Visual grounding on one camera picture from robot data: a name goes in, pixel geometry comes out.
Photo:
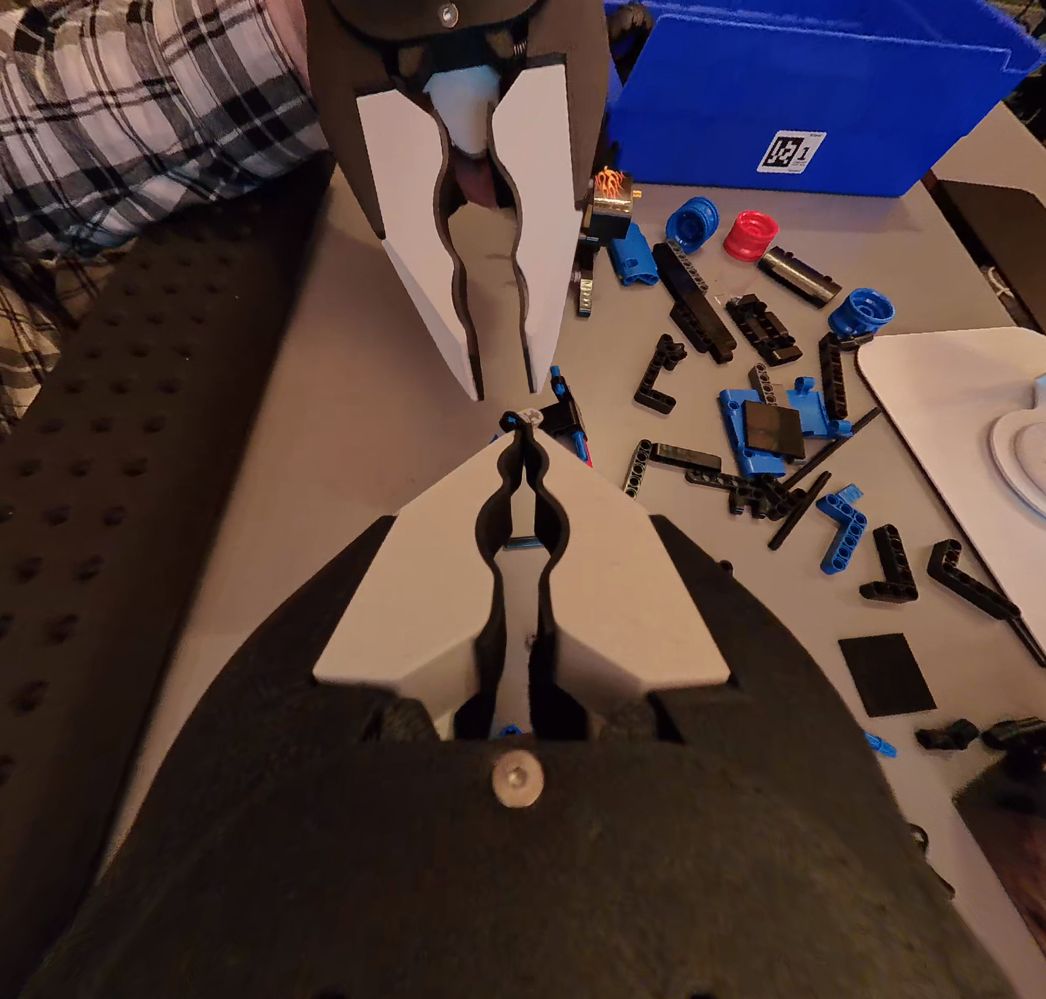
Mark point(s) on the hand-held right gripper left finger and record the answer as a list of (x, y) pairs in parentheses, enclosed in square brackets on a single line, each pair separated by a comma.
[(400, 606)]

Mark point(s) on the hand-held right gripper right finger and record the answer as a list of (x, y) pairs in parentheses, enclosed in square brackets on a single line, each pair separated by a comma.
[(645, 606)]

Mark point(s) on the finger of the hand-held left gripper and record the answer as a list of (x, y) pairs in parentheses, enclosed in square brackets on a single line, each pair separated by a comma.
[(408, 198), (539, 198)]

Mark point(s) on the small black blue brick assembly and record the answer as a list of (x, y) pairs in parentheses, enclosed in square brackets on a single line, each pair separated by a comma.
[(564, 418)]

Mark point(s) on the person's left forearm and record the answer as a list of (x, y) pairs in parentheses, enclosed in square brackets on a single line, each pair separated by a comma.
[(163, 100)]

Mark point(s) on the grey desk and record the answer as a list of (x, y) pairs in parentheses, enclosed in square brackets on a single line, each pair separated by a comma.
[(368, 443)]

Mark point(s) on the person's left hand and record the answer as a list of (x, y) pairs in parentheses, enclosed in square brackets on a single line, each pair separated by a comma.
[(476, 181)]

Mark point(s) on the partly built toy truck chassis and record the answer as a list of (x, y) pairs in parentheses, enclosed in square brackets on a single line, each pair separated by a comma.
[(609, 206)]

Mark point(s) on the blue curved panel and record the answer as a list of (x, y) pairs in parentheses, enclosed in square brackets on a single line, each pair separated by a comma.
[(633, 255)]

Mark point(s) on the black angled beam flat plate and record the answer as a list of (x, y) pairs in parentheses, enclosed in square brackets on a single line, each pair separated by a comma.
[(678, 459)]

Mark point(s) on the blue wheel rim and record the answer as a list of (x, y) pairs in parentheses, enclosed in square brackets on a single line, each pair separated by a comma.
[(693, 222), (862, 312)]

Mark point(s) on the black connector cluster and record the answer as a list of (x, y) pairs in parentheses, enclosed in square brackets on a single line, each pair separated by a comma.
[(756, 496)]

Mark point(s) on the black long axle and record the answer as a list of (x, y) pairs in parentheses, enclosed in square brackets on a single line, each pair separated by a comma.
[(842, 441), (801, 508)]

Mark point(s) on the black stacked thick beams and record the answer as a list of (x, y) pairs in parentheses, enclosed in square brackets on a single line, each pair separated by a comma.
[(694, 296)]

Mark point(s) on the blue plastic storage bin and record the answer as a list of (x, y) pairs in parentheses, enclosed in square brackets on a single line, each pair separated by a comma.
[(735, 116)]

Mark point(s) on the red wheel rim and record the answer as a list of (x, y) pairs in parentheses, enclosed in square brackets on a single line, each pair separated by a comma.
[(750, 237)]

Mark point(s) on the blue angled beam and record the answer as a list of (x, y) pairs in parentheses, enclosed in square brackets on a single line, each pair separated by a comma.
[(846, 529)]

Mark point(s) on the black square tile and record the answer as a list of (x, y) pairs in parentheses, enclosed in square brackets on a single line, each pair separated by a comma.
[(772, 431), (887, 676)]

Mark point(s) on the dark grey short beam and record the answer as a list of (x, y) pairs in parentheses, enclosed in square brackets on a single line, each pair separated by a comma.
[(764, 382)]

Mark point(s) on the black curved panel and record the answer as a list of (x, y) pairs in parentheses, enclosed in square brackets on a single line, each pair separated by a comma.
[(799, 275)]

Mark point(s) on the blue small pin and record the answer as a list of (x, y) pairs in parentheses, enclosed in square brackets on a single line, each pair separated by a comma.
[(881, 744)]

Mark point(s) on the black long straight beam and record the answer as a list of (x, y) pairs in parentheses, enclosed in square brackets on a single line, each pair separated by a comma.
[(833, 378)]

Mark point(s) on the black pin connector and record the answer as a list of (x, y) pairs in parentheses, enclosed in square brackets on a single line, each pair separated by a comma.
[(948, 736)]

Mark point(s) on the person's torso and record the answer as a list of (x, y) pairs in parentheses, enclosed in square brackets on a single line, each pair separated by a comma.
[(24, 337)]

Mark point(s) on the black toy set box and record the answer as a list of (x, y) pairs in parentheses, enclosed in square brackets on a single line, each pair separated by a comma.
[(1013, 835)]

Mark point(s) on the blue frame panel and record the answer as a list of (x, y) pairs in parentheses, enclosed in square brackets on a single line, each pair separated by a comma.
[(817, 414), (731, 435)]

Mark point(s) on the black rectangular frame brick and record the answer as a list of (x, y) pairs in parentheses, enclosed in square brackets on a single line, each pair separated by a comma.
[(764, 329)]

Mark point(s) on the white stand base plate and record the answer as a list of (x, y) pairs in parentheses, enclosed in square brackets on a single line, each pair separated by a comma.
[(940, 394)]

